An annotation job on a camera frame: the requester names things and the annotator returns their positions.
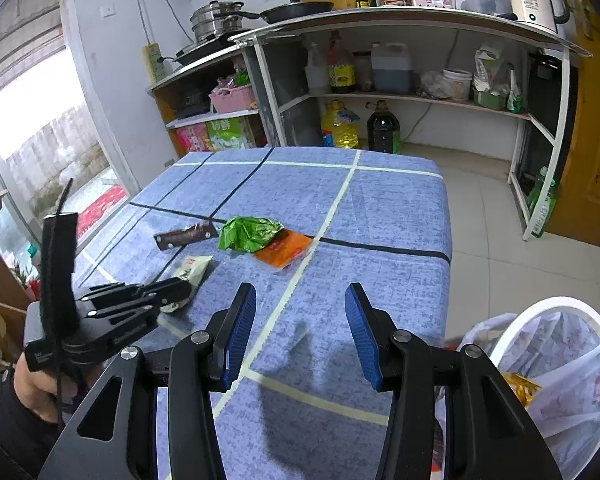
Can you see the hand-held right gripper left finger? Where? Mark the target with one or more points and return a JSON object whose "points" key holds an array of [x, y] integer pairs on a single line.
{"points": [[240, 332]]}

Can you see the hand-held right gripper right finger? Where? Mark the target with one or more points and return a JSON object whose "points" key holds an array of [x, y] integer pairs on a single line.
{"points": [[362, 337]]}

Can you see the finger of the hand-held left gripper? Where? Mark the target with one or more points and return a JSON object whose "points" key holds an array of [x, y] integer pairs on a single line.
{"points": [[145, 314], [170, 287]]}

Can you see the white snack packet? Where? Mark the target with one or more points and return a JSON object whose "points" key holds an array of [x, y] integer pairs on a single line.
{"points": [[195, 270]]}

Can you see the white-rim mesh waste bin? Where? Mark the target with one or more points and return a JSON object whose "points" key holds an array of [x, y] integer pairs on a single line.
{"points": [[555, 304]]}

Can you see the clear plastic bin liner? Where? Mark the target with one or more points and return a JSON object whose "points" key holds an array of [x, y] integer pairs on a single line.
{"points": [[570, 370]]}

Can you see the person's left forearm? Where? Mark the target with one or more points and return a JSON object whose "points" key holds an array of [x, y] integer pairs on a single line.
{"points": [[10, 435]]}

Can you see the person's left hand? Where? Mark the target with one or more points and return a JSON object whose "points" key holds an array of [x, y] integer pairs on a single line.
{"points": [[32, 385]]}

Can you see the brown snack wrapper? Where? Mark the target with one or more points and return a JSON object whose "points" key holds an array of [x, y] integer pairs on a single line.
{"points": [[185, 236]]}

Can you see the red floor mat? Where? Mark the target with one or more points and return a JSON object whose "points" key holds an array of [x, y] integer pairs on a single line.
{"points": [[100, 210]]}

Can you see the blue checked tablecloth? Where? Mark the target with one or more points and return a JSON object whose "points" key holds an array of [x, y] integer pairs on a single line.
{"points": [[380, 260]]}

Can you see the crumpled green wrapper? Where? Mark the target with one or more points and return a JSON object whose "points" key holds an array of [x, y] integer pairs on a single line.
{"points": [[245, 232]]}

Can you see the orange sauce packet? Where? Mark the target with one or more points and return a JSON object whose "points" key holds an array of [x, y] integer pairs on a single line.
{"points": [[285, 250]]}

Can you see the pink carton box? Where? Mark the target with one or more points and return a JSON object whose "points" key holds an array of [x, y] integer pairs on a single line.
{"points": [[192, 140]]}

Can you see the green carton box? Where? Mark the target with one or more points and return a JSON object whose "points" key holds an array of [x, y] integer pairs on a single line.
{"points": [[230, 135]]}

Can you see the pink plastic basket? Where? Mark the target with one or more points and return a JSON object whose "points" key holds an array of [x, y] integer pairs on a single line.
{"points": [[232, 100]]}

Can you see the large dark vinegar bottle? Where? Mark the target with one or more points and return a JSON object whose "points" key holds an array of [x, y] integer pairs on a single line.
{"points": [[382, 132]]}

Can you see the yellow cooking oil bottle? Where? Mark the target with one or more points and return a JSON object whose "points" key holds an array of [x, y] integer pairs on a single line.
{"points": [[339, 130]]}

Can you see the green plastic bottle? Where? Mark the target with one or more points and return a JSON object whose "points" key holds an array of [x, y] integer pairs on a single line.
{"points": [[542, 210]]}

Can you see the yellow power strip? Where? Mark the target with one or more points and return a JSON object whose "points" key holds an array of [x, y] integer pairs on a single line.
{"points": [[152, 62]]}

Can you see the black induction cooker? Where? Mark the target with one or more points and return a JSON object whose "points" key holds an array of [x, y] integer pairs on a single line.
{"points": [[200, 50]]}

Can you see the clear plastic bottle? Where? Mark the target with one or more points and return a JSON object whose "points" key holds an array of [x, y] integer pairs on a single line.
{"points": [[317, 75]]}

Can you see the crumpled clear plastic bag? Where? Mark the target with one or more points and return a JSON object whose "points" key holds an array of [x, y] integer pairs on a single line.
{"points": [[432, 86]]}

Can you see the brown oil bottle yellow label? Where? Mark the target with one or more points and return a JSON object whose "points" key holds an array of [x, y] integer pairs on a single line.
{"points": [[342, 72]]}

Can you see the steel steamer pot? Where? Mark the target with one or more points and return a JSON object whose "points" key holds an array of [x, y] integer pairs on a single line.
{"points": [[215, 22]]}

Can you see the dark liquid jerrycan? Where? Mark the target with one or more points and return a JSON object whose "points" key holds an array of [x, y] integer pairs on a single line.
{"points": [[391, 70]]}

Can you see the white plastic tub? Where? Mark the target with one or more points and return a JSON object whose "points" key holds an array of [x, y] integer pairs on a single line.
{"points": [[457, 85]]}

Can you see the yellow wooden door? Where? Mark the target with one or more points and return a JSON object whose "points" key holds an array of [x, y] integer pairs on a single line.
{"points": [[595, 160]]}

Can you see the white food bag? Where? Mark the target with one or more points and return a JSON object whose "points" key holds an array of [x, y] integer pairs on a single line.
{"points": [[490, 67]]}

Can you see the black frying pan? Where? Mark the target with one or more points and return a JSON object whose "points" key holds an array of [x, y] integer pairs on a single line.
{"points": [[300, 10]]}

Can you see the white kitchen shelf unit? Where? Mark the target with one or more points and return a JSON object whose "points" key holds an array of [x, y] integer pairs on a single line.
{"points": [[430, 15]]}

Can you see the white wall switch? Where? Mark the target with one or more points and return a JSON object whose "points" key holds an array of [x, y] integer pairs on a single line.
{"points": [[108, 10]]}

